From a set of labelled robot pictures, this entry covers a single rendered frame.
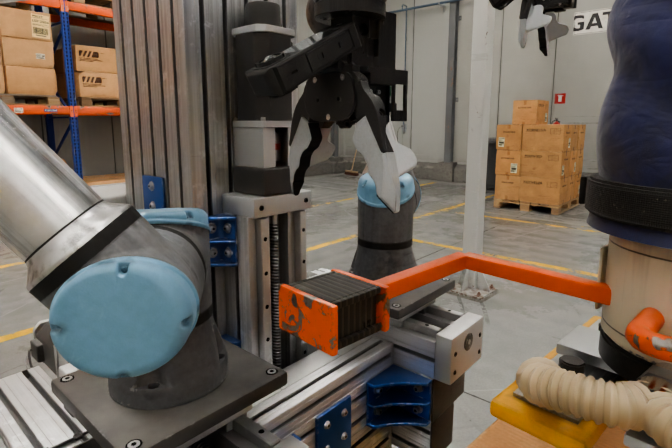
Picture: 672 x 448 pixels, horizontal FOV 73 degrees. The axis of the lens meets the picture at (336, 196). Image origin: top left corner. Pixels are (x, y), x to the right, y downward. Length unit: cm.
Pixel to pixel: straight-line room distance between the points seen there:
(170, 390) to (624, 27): 64
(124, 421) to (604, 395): 50
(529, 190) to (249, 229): 709
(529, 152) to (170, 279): 738
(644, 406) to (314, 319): 30
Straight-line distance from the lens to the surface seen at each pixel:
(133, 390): 64
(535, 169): 766
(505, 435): 76
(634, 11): 57
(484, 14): 379
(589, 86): 1025
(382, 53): 49
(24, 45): 747
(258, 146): 78
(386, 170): 42
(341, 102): 45
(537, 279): 64
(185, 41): 80
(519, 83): 1063
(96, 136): 905
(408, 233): 94
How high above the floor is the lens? 137
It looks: 9 degrees down
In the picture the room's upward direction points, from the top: straight up
